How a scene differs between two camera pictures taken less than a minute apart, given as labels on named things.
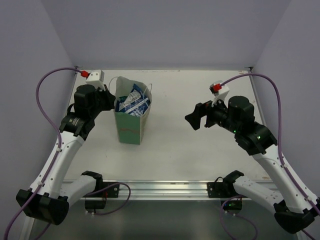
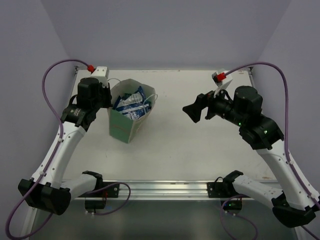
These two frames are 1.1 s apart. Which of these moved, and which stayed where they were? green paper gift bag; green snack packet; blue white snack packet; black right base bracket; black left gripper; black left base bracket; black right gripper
Moved: black right gripper; blue white snack packet; green snack packet; green paper gift bag
Stayed: black right base bracket; black left gripper; black left base bracket
